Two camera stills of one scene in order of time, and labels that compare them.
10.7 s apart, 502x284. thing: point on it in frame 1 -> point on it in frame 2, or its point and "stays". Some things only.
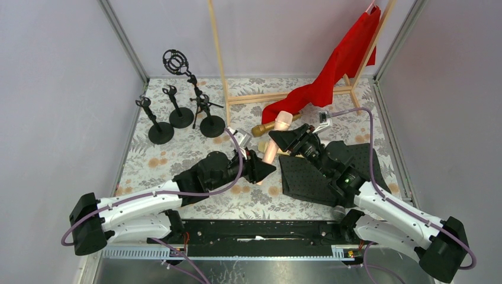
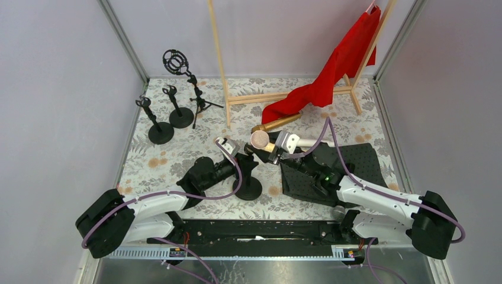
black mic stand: [179, 118] stays
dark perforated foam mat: [302, 180] stays
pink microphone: [283, 120] -> [260, 139]
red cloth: [356, 52] stays
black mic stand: [160, 132] stays
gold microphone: [260, 129] stays
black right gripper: [297, 140] -> [275, 157]
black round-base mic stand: [212, 126] -> [251, 188]
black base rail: [256, 238] stays
